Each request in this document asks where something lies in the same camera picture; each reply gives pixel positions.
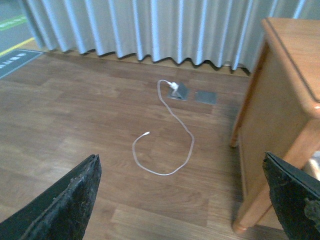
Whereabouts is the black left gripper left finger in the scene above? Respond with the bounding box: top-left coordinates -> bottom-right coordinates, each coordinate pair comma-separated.
0,154 -> 102,240

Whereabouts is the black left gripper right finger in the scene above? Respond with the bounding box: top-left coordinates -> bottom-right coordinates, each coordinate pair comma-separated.
262,152 -> 320,240

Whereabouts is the wooden nightstand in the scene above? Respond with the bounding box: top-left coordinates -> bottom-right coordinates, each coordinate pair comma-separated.
230,17 -> 320,234

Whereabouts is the closed grey floor plate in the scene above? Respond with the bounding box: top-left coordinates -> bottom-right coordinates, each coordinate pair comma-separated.
195,90 -> 217,105

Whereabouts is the open grey floor socket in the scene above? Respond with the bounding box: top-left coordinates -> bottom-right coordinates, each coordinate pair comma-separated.
167,82 -> 190,101

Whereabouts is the grey floor sign mat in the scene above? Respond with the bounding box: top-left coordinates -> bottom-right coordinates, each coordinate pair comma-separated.
0,49 -> 44,79

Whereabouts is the white plugged floor adapter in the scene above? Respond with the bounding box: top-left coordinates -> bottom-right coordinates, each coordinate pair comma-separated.
168,82 -> 179,90

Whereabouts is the pale pleated curtain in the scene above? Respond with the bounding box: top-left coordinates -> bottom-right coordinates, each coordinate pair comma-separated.
20,0 -> 320,71

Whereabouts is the white floor cable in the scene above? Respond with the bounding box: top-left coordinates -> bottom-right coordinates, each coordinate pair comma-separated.
132,79 -> 195,177

